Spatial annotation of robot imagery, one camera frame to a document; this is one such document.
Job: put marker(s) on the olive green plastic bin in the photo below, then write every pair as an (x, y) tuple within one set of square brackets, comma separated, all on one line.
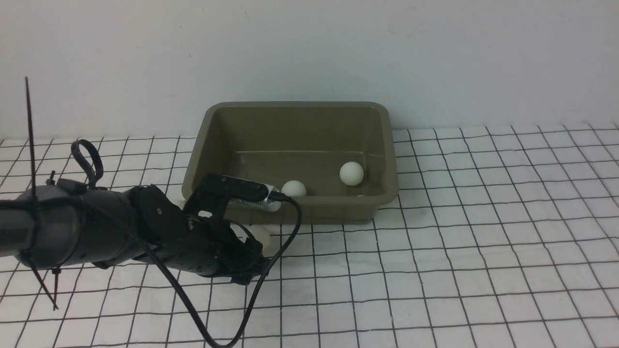
[(273, 142)]

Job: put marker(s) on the white marked ping-pong ball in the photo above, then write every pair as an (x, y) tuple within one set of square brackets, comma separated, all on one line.
[(352, 173)]

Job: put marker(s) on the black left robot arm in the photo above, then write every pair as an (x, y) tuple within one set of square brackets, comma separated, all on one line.
[(67, 227)]

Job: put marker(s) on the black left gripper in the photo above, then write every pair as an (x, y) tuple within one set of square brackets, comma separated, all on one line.
[(209, 247)]

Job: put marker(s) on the white grid-pattern tablecloth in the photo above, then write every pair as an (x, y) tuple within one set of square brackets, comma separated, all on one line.
[(499, 238)]

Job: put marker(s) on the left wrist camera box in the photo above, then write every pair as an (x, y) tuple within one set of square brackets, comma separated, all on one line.
[(216, 191)]

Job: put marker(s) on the white ping-pong ball with mark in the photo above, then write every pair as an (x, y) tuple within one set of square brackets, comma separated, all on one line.
[(262, 235)]

